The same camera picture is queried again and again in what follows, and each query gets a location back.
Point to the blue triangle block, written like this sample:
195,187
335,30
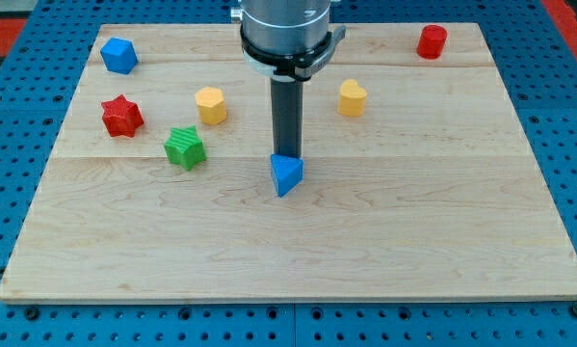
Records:
286,172

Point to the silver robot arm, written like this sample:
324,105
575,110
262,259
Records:
287,40

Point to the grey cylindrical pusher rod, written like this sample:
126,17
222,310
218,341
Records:
287,118

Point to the yellow heart block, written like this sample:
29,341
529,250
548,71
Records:
352,99

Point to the yellow hexagon block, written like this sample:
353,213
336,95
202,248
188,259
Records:
211,105

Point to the green star block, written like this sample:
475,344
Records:
184,147

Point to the wooden board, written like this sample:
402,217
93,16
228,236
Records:
432,195

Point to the red star block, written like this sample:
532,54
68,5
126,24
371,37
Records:
121,117

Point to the red cylinder block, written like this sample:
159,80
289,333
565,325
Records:
432,41

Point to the blue cube block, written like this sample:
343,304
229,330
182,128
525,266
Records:
119,55

